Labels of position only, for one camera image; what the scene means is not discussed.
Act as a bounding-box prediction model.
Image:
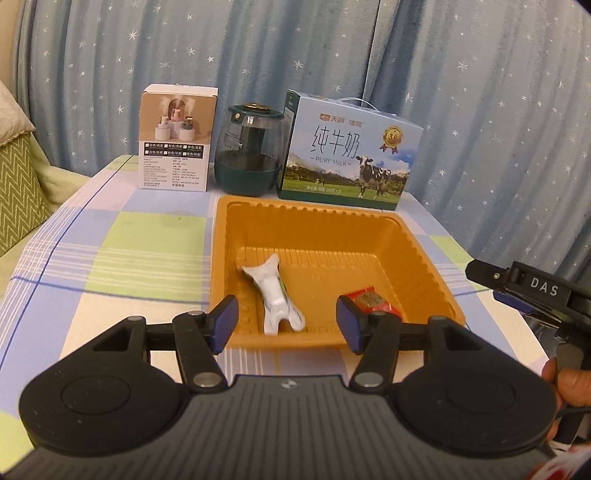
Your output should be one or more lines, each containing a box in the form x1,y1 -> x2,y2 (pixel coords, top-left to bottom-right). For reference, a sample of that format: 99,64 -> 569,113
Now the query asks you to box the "white pillow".
0,80 -> 37,145

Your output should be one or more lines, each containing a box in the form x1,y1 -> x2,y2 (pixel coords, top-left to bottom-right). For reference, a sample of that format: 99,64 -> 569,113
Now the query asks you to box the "red patterned clothing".
531,440 -> 591,480

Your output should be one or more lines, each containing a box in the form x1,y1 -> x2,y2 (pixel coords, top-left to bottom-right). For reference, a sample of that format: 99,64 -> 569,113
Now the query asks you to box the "person's right hand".
541,357 -> 591,441

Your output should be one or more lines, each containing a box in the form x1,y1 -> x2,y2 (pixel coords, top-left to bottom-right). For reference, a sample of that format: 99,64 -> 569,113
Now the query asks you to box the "red candy with pale centre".
345,289 -> 403,324

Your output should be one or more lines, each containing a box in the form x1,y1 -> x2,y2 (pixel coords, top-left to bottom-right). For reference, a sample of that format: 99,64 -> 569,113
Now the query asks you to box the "blue milk carton box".
276,90 -> 428,213

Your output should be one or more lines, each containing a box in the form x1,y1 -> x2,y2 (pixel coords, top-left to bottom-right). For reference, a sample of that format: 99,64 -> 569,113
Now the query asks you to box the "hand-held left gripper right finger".
335,294 -> 490,393

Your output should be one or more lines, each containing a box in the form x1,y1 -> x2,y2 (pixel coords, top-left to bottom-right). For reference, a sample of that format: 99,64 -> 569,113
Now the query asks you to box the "green glass jar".
213,102 -> 286,197

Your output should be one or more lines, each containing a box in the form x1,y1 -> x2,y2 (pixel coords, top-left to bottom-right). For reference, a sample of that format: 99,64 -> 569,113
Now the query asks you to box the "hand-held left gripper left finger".
83,294 -> 240,394

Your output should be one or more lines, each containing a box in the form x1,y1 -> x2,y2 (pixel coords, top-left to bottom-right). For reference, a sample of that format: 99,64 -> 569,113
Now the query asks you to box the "white snack packet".
241,254 -> 307,335

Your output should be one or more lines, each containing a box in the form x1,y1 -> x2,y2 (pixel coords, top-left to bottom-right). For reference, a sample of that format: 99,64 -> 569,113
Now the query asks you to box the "blue star curtain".
14,0 -> 591,241

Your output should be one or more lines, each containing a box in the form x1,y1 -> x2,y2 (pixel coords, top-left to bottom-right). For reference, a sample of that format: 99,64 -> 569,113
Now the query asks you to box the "orange plastic tray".
209,195 -> 466,349

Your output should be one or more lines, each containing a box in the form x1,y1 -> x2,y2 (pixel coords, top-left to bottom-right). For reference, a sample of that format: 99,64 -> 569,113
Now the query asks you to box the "beige product box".
137,84 -> 219,191

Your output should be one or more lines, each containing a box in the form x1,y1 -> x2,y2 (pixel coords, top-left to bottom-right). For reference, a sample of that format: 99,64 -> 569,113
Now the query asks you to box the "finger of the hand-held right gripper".
492,288 -> 533,316
465,260 -> 514,291

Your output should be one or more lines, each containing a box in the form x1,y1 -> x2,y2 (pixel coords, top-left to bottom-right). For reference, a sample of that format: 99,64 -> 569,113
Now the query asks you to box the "green sofa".
0,134 -> 100,259

